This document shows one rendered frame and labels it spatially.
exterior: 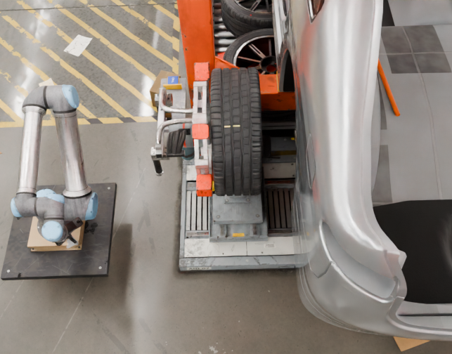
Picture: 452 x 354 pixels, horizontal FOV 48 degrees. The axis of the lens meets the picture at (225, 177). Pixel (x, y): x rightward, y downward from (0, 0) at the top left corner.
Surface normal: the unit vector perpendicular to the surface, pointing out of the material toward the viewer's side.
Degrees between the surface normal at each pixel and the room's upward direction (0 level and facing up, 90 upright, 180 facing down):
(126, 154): 0
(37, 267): 0
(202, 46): 90
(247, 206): 0
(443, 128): 22
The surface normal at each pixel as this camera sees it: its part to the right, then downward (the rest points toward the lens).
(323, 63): -0.81, -0.22
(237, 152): 0.00, 0.37
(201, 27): 0.02, 0.85
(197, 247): -0.03, -0.52
